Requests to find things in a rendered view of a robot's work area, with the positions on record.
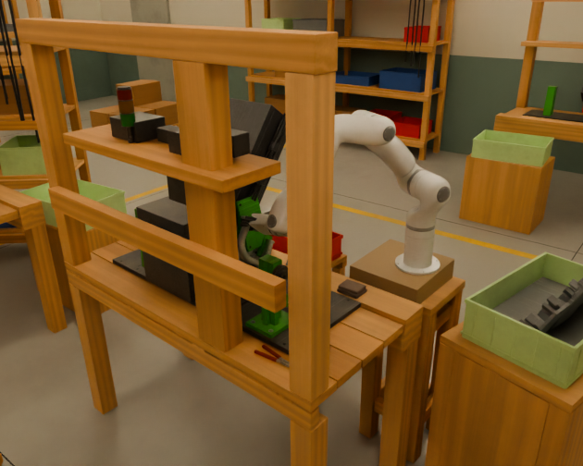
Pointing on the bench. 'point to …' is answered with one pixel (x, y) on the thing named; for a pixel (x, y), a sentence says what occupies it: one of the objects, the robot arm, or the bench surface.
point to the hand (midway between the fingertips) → (248, 225)
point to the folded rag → (352, 288)
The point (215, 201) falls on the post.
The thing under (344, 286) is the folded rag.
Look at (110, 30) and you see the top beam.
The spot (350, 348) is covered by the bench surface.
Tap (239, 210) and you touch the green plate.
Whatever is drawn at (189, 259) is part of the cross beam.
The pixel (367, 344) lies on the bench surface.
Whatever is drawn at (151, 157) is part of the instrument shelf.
